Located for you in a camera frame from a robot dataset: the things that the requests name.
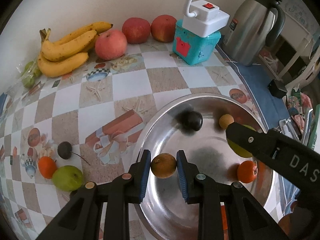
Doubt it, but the dark red apple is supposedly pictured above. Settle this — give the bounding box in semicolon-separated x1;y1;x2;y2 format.
121;17;151;44

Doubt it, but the yellow banana bunch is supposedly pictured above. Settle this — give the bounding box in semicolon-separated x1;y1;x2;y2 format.
37;21;113;77

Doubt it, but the checkered vinyl tablecloth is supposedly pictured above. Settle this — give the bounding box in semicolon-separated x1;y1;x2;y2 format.
1;40;261;239

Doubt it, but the white plastic rack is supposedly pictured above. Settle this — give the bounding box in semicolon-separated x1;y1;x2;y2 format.
259;2;319;90

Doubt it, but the orange cherry tomato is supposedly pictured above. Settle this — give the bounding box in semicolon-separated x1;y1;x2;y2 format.
38;156;57;179
237;160;258;184

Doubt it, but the pink red apple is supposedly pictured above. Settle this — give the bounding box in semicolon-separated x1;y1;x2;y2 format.
95;29;127;61

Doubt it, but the blue table cloth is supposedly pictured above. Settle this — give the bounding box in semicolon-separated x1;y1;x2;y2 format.
216;43;289;221

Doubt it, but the dark plum in tray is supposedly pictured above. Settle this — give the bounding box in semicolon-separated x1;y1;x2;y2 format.
180;111;203;131

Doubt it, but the steel thermos jug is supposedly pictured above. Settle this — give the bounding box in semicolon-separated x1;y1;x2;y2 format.
222;0;286;66

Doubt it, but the steel round tray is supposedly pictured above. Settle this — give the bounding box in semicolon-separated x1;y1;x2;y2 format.
132;93;266;239

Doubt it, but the bag of green fruits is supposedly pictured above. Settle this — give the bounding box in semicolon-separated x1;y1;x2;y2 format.
18;60;42;89

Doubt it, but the small tan longan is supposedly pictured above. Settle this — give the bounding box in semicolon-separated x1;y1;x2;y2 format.
219;114;234;129

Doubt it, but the teal plastic box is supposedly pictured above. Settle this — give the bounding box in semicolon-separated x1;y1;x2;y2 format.
172;20;221;66

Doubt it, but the white switch lamp socket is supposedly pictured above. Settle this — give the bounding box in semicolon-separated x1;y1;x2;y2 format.
182;0;229;37

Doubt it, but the black power adapter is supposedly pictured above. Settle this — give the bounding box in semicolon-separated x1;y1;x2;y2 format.
267;79;287;99

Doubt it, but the brown longan fruit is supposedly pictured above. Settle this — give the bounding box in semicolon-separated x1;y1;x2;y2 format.
150;153;177;179

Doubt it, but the dark cherry with stem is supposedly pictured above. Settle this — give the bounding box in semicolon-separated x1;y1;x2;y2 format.
57;141;90;165

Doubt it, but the red orange apple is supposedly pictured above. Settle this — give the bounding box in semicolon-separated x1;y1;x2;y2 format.
151;15;177;43

